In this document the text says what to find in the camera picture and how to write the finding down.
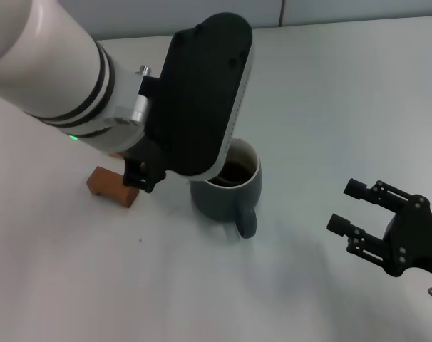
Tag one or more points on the matte wooden spoon rest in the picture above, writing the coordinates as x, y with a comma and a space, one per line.
107, 185

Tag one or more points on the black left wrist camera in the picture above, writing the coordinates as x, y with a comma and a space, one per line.
201, 89

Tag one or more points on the glossy flat wooden block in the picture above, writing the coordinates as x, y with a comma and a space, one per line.
114, 155

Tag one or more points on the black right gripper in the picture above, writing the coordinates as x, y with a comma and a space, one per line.
412, 242

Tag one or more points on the grey ceramic cup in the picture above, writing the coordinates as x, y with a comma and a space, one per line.
219, 203

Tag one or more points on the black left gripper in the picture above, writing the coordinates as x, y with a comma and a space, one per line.
141, 178

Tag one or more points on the dark coffee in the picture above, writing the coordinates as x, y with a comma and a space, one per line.
241, 171

